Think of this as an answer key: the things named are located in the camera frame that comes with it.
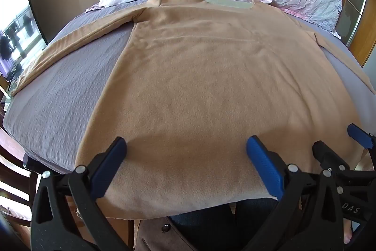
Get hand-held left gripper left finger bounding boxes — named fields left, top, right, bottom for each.
left=31, top=137, right=138, bottom=251

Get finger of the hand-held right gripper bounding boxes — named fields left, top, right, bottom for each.
left=312, top=141, right=348, bottom=173
left=347, top=123, right=376, bottom=151

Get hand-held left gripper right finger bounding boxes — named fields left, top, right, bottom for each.
left=246, top=136, right=345, bottom=251

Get tan long-sleeved shirt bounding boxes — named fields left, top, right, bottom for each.
left=12, top=0, right=376, bottom=220

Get person's blue jeans legs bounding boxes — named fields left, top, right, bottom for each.
left=169, top=197, right=279, bottom=251

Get grey bed sheet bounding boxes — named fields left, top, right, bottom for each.
left=1, top=1, right=376, bottom=176

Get person's brown jacket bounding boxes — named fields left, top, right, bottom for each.
left=137, top=216, right=190, bottom=251

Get dark wooden chair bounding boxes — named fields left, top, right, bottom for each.
left=0, top=122, right=40, bottom=228

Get wooden headboard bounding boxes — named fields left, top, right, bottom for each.
left=305, top=0, right=376, bottom=68

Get flat screen television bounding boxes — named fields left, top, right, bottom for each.
left=0, top=0, right=50, bottom=84

